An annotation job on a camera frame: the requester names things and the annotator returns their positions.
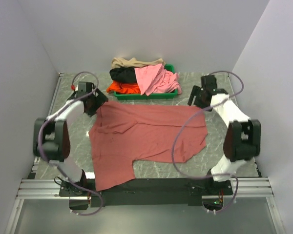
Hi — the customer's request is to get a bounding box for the black t shirt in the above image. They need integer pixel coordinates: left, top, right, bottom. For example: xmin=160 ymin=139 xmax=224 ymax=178
xmin=109 ymin=67 xmax=137 ymax=83

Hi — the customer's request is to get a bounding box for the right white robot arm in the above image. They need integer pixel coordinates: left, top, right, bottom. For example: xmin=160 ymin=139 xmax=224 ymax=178
xmin=188 ymin=74 xmax=261 ymax=195

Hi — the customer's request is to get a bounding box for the orange t shirt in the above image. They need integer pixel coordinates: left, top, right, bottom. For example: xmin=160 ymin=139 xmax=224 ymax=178
xmin=106 ymin=81 xmax=141 ymax=94

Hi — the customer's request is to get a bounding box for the light pink t shirt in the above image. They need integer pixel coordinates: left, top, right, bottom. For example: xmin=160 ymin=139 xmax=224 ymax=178
xmin=134 ymin=64 xmax=182 ymax=96

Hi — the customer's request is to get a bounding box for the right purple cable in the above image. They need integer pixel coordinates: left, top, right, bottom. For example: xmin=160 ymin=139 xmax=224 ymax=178
xmin=172 ymin=71 xmax=245 ymax=214

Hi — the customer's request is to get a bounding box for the green plastic tray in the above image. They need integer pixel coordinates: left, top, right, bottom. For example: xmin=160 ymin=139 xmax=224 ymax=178
xmin=113 ymin=64 xmax=178 ymax=101

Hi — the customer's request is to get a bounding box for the black base crossbar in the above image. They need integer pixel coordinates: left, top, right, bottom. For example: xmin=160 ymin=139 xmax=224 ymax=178
xmin=60 ymin=177 xmax=234 ymax=208

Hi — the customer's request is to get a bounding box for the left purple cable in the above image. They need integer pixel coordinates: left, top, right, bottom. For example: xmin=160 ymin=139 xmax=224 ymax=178
xmin=37 ymin=71 xmax=105 ymax=217

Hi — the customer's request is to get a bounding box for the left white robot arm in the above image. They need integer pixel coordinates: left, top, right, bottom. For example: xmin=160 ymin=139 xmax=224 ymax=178
xmin=33 ymin=81 xmax=108 ymax=196

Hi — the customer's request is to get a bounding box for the dusty rose t shirt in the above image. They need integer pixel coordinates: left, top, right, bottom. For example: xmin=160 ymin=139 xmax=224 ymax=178
xmin=89 ymin=101 xmax=208 ymax=191

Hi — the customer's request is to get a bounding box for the beige t shirt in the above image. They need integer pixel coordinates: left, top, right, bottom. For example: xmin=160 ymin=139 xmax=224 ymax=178
xmin=111 ymin=58 xmax=166 ymax=69

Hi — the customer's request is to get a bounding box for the purple cable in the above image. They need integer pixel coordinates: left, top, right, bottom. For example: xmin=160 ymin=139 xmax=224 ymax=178
xmin=37 ymin=71 xmax=105 ymax=217
xmin=172 ymin=71 xmax=245 ymax=214

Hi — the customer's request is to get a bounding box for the aluminium frame rail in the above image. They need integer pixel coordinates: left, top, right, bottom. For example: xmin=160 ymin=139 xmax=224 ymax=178
xmin=16 ymin=73 xmax=64 ymax=200

